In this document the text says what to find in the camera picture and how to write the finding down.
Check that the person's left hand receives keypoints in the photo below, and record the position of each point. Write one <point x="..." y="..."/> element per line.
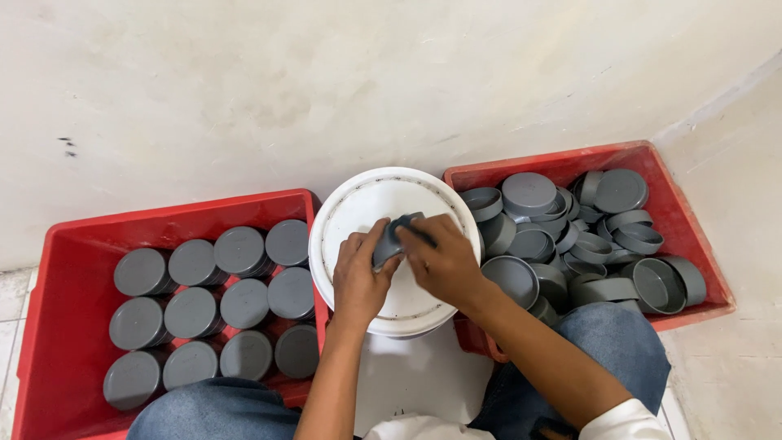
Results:
<point x="357" y="287"/>

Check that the person's right hand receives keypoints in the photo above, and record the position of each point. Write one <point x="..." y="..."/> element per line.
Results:
<point x="446" y="269"/>

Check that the person's right fingers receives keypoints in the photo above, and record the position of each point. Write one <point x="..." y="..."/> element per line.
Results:
<point x="437" y="229"/>

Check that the dark abrasive pad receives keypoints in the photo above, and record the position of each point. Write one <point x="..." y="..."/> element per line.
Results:
<point x="421" y="235"/>

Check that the grey plastic end cap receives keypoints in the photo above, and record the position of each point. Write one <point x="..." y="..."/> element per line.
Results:
<point x="385" y="247"/>

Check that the white bucket lid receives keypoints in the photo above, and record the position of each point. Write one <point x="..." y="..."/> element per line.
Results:
<point x="366" y="201"/>

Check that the loose heap of grey caps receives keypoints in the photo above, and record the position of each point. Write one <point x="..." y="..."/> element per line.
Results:
<point x="528" y="194"/>

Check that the white plastic bucket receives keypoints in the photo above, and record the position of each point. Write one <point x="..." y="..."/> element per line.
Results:
<point x="421" y="373"/>

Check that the person's blue jeans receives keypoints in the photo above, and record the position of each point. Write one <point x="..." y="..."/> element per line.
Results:
<point x="611" y="354"/>

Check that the red plastic crate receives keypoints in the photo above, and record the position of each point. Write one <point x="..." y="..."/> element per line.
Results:
<point x="678" y="220"/>
<point x="67" y="293"/>

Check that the stacks of grey pipe caps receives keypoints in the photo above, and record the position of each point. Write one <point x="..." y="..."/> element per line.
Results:
<point x="190" y="311"/>

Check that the person's white shirt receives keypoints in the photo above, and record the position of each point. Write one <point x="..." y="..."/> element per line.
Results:
<point x="623" y="421"/>

